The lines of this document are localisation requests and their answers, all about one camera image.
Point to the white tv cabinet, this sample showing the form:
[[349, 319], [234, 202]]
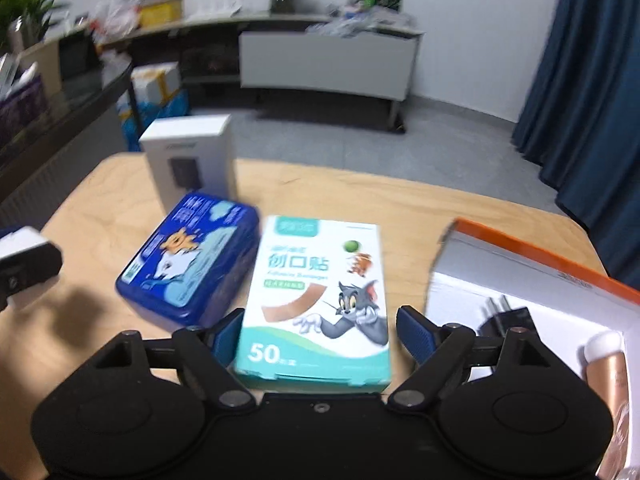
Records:
[[370, 58]]

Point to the black round table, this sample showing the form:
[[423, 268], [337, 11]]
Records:
[[46, 161]]

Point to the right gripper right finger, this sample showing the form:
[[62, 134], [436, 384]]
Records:
[[419, 336]]

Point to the orange white box lid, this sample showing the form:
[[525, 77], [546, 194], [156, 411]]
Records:
[[569, 304]]

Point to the white router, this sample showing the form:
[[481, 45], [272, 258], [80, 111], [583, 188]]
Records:
[[196, 9]]

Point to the yellow box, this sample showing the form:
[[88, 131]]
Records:
[[160, 13]]

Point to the teal bandage box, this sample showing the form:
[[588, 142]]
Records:
[[316, 316]]

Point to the purple tray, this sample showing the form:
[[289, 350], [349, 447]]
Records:
[[21, 108]]

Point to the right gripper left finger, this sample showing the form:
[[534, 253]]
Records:
[[223, 338]]

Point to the left potted plant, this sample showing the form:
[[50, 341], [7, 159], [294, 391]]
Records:
[[39, 12]]

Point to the white charger box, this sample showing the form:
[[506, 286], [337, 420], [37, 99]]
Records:
[[191, 154]]

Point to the blue tin box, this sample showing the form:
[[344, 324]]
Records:
[[193, 265]]

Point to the blue curtain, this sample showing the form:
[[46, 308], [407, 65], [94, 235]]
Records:
[[580, 125]]

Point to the black power adapter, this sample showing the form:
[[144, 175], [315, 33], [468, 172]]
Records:
[[501, 320]]

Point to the white yellow carton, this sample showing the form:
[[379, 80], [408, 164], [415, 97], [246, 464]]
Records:
[[156, 83]]

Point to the white plastic bag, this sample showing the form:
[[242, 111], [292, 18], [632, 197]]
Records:
[[114, 19]]

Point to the bronze bottle white cap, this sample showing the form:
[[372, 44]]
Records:
[[606, 374]]

